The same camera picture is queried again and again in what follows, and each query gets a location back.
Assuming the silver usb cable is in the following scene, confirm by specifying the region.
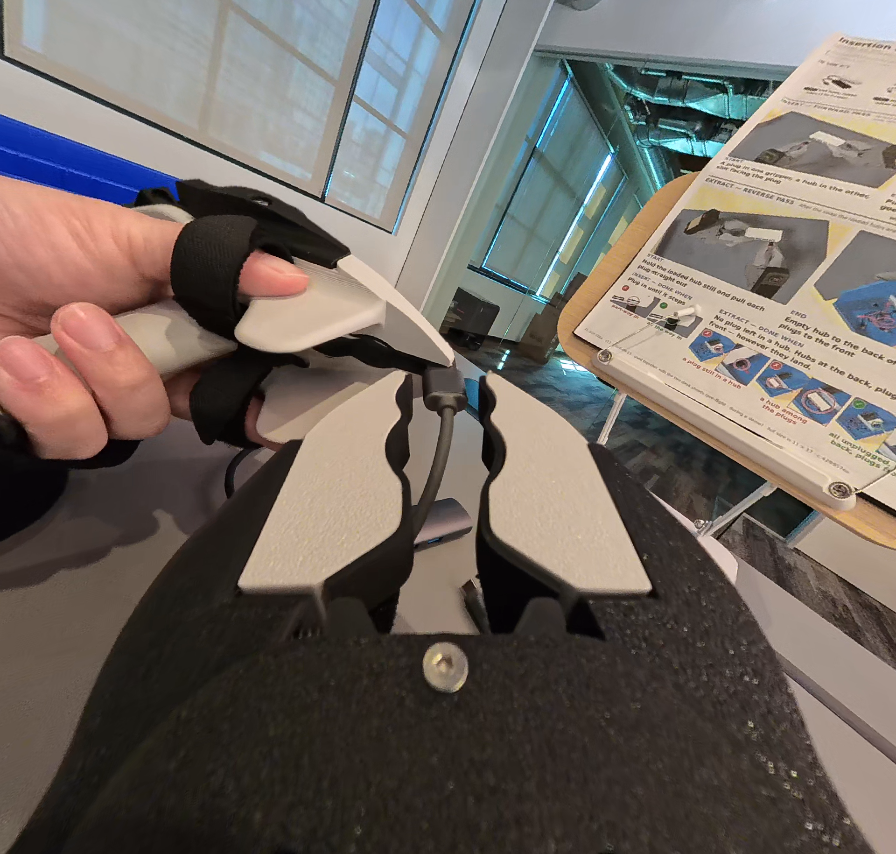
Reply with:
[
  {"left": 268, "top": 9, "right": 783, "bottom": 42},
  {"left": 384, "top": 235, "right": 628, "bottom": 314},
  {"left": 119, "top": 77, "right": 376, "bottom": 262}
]
[{"left": 459, "top": 576, "right": 492, "bottom": 635}]

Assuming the blue plastic bin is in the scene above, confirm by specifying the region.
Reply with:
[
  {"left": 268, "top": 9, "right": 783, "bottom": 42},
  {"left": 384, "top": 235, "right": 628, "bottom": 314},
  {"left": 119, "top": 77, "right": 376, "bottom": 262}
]
[{"left": 0, "top": 113, "right": 174, "bottom": 205}]

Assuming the black hub cable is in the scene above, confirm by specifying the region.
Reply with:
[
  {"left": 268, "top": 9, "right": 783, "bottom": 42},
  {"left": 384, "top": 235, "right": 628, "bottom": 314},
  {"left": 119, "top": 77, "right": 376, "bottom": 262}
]
[{"left": 223, "top": 365, "right": 468, "bottom": 543}]

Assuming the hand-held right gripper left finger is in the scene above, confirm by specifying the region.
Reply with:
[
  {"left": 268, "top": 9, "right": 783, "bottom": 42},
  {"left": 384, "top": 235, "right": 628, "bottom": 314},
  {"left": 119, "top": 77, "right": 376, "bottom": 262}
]
[{"left": 237, "top": 369, "right": 416, "bottom": 625}]

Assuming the grey usb hub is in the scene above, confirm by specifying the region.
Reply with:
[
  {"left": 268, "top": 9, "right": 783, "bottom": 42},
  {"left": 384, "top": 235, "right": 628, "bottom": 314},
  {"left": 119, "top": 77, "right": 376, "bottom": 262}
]
[{"left": 412, "top": 497, "right": 473, "bottom": 555}]

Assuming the person's left hand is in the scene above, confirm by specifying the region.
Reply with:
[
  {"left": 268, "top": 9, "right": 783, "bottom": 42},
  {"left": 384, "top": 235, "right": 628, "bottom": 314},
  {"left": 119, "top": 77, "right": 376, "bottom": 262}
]
[{"left": 0, "top": 175, "right": 311, "bottom": 463}]

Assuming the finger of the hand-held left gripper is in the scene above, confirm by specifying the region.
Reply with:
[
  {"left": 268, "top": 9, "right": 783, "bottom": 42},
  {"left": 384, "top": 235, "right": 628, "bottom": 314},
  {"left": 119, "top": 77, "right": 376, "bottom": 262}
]
[
  {"left": 254, "top": 362, "right": 385, "bottom": 445},
  {"left": 234, "top": 254, "right": 457, "bottom": 369}
]

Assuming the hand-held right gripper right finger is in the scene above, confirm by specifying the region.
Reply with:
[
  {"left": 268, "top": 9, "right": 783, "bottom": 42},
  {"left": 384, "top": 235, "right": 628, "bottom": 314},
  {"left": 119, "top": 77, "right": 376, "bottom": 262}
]
[{"left": 476, "top": 372, "right": 659, "bottom": 627}]

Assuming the printed instruction sheet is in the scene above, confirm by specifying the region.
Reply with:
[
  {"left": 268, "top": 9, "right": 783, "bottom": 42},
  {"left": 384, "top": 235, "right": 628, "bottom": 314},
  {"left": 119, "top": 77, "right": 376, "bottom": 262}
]
[{"left": 574, "top": 33, "right": 896, "bottom": 513}]

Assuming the large grid window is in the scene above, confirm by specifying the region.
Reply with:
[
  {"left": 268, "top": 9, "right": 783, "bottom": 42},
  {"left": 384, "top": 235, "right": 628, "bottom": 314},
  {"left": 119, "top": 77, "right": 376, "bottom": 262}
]
[{"left": 0, "top": 0, "right": 499, "bottom": 236}]

